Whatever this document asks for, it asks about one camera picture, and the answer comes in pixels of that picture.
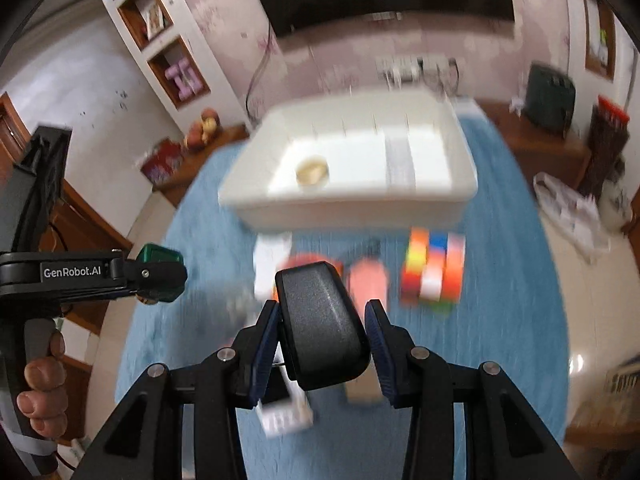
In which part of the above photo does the long low wooden cabinet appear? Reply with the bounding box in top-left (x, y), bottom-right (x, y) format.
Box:
top-left (477, 101), bottom-right (592, 194)

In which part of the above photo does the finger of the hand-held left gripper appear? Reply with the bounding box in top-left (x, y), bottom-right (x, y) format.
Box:
top-left (125, 259), bottom-right (189, 303)

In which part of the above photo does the black television cable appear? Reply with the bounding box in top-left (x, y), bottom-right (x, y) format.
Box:
top-left (244, 24), bottom-right (279, 126)

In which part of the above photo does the small green box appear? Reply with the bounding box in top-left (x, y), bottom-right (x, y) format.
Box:
top-left (136, 243), bottom-right (184, 266)

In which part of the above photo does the white box with dark panel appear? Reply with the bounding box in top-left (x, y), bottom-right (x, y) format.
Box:
top-left (256, 350), bottom-right (316, 436)

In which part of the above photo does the white plastic bag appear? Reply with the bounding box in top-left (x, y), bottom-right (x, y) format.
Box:
top-left (532, 172), bottom-right (614, 264)

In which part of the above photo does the black rounded case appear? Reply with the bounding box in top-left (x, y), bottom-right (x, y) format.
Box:
top-left (275, 261), bottom-right (372, 392)

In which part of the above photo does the fruit basket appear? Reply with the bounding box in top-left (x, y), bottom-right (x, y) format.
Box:
top-left (182, 107), bottom-right (222, 151)

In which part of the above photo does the small round cream object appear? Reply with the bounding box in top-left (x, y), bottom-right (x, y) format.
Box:
top-left (295, 156), bottom-right (331, 187)

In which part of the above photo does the dark woven stand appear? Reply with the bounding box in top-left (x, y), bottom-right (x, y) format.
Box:
top-left (580, 109), bottom-right (629, 197)

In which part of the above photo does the wooden side cabinet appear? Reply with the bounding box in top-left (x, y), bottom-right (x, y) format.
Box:
top-left (150, 124), bottom-right (251, 209)

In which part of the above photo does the white storage bin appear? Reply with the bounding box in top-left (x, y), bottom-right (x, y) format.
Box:
top-left (218, 87), bottom-right (479, 234)

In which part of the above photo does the white wall shelf unit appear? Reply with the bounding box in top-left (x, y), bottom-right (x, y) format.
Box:
top-left (86, 0), bottom-right (212, 111)
top-left (579, 0), bottom-right (619, 82)

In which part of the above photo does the blue table mat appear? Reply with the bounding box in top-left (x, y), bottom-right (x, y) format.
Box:
top-left (115, 110), bottom-right (571, 480)

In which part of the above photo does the pink dumbbell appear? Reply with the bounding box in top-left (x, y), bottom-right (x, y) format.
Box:
top-left (165, 60), bottom-right (188, 104)
top-left (180, 56), bottom-right (211, 98)

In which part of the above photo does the multicoloured puzzle cube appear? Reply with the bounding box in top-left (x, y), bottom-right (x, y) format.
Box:
top-left (400, 228), bottom-right (467, 313)

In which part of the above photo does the pink soft object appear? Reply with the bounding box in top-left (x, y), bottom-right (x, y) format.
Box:
top-left (350, 259), bottom-right (390, 307)

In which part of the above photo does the small white box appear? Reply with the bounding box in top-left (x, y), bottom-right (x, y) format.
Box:
top-left (252, 235), bottom-right (293, 297)

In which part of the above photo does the white wall socket row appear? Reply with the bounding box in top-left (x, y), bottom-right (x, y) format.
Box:
top-left (375, 55), bottom-right (459, 84)

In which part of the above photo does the person's left hand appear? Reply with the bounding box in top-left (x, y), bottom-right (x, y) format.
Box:
top-left (16, 332), bottom-right (69, 442)

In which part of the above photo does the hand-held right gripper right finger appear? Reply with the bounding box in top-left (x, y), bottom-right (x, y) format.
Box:
top-left (364, 299), bottom-right (571, 480)

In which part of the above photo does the red tissue box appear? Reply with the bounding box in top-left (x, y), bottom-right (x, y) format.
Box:
top-left (140, 140), bottom-right (189, 184)

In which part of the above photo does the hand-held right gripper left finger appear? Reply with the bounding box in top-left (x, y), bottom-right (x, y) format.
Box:
top-left (75, 300), bottom-right (281, 480)

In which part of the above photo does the beige wooden block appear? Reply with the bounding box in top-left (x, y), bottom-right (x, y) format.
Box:
top-left (346, 374), bottom-right (384, 405)

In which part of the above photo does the dark green air fryer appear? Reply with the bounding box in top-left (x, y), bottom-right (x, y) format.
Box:
top-left (522, 62), bottom-right (577, 134)

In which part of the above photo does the picture book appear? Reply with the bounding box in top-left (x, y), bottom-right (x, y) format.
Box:
top-left (135, 0), bottom-right (166, 41)

